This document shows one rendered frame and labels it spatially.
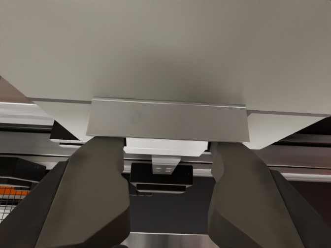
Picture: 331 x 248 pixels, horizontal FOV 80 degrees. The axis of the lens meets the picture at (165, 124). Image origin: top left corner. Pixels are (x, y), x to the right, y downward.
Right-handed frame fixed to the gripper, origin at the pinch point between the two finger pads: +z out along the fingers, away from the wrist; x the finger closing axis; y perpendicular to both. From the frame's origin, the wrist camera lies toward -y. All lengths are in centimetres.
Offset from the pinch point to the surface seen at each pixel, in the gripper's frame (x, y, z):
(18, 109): -15.1, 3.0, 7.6
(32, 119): -15.1, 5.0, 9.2
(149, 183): -1.8, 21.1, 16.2
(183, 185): 4.6, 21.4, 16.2
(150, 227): -2, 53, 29
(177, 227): 7, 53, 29
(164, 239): 0.5, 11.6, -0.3
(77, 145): -9.3, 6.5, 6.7
